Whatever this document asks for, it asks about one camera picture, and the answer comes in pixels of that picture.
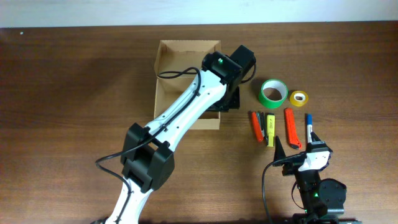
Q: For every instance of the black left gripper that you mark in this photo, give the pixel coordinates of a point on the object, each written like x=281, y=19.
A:
x=236, y=102

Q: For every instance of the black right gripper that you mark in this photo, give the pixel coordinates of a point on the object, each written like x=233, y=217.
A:
x=291, y=167

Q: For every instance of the green tape roll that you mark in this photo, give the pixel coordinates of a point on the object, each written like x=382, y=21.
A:
x=277, y=85

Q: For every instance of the small yellow tape roll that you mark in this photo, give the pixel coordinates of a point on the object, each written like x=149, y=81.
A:
x=298, y=98

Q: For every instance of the cardboard box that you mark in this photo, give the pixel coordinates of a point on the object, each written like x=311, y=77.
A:
x=177, y=55

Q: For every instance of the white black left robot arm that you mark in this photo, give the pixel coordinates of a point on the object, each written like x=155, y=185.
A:
x=148, y=152

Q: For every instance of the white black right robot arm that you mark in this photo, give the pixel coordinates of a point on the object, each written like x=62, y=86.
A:
x=322, y=199

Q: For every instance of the red utility knife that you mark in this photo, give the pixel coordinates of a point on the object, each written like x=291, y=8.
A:
x=292, y=138

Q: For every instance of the blue white marker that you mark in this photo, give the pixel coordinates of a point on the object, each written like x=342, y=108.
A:
x=309, y=127

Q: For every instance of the yellow highlighter pen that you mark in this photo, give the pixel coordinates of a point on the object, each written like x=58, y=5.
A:
x=270, y=129

